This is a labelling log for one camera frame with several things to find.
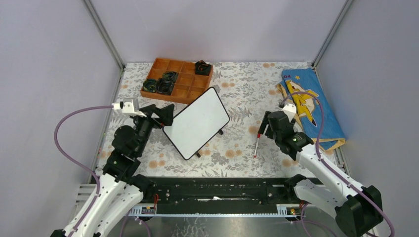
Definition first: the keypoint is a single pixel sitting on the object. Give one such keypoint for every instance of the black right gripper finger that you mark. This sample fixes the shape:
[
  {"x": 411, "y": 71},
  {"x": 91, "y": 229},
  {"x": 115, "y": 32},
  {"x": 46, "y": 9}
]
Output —
[
  {"x": 262, "y": 128},
  {"x": 265, "y": 118}
]

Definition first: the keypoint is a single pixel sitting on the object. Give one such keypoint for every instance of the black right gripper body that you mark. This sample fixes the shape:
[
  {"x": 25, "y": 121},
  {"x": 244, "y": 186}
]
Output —
[{"x": 277, "y": 138}]

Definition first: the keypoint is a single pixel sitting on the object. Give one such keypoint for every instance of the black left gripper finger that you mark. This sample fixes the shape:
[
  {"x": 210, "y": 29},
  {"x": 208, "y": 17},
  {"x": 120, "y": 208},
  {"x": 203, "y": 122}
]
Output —
[
  {"x": 148, "y": 110},
  {"x": 165, "y": 115}
]

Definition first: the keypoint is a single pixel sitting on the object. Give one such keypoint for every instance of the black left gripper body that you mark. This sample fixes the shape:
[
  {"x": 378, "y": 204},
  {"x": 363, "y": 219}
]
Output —
[{"x": 143, "y": 127}]

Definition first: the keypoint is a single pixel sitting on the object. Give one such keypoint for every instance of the small black-framed whiteboard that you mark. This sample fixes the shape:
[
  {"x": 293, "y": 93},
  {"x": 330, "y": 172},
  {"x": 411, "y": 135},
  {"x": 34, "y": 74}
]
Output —
[{"x": 197, "y": 123}]

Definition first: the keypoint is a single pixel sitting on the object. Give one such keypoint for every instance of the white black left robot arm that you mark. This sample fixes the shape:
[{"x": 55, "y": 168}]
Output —
[{"x": 118, "y": 188}]

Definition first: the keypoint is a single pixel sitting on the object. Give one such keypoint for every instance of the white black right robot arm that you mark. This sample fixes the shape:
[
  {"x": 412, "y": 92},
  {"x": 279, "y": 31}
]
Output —
[{"x": 355, "y": 208}]

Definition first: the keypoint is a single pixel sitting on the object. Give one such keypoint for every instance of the black tape roll left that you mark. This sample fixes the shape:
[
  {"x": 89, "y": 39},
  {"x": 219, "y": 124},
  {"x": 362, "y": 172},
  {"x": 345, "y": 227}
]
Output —
[{"x": 149, "y": 85}]

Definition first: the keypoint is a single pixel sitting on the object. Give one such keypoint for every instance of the black tape roll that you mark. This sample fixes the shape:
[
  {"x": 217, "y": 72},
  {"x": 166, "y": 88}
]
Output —
[
  {"x": 164, "y": 86},
  {"x": 170, "y": 76},
  {"x": 202, "y": 68},
  {"x": 149, "y": 85}
]

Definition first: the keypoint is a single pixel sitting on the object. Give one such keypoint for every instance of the black tape roll lower middle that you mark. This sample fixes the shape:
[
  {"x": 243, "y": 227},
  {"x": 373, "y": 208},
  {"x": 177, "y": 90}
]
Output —
[{"x": 164, "y": 86}]

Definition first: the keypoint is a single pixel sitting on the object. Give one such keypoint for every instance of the blue yellow cartoon cloth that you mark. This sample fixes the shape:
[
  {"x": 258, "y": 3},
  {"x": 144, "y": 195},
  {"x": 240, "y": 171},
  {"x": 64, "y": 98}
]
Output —
[{"x": 311, "y": 105}]

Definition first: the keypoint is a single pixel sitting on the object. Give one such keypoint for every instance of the floral patterned table mat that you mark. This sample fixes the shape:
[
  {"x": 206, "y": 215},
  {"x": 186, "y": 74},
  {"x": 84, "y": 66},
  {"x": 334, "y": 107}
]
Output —
[{"x": 247, "y": 90}]

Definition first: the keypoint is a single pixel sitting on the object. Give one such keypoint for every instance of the orange compartment tray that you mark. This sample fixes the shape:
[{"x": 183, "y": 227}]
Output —
[{"x": 188, "y": 85}]

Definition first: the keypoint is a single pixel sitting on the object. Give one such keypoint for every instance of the black tape roll upper middle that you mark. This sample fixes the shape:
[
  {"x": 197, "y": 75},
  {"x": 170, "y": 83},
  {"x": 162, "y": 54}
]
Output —
[{"x": 170, "y": 76}]

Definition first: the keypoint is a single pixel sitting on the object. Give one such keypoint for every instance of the black tape roll top right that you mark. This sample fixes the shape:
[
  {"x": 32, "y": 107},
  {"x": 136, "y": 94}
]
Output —
[{"x": 202, "y": 68}]

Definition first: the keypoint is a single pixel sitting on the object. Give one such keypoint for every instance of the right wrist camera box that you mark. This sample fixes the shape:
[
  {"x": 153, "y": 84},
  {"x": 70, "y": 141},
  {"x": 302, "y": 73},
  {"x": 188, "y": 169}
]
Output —
[{"x": 290, "y": 111}]

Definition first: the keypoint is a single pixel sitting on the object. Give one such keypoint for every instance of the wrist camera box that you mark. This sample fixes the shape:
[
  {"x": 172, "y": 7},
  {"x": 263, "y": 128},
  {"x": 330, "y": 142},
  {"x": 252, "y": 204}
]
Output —
[
  {"x": 129, "y": 107},
  {"x": 290, "y": 111}
]

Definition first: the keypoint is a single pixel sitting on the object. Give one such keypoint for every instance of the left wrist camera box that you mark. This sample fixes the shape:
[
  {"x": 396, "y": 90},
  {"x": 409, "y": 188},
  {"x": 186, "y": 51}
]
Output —
[{"x": 129, "y": 107}]

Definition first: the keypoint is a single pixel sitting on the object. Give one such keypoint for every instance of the left aluminium frame post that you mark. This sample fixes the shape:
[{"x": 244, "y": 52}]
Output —
[{"x": 103, "y": 33}]

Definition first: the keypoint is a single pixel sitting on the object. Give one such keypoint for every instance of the aluminium frame post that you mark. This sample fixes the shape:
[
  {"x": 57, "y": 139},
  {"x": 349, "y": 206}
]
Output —
[
  {"x": 338, "y": 21},
  {"x": 103, "y": 33}
]

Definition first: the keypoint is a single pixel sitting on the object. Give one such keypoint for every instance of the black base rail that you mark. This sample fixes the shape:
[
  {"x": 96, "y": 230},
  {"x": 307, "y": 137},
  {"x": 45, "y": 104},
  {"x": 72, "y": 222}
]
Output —
[{"x": 207, "y": 197}]

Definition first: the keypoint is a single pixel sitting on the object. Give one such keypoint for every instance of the right aluminium frame post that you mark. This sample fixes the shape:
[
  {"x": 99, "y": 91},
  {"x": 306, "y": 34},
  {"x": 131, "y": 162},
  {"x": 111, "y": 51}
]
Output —
[{"x": 338, "y": 21}]

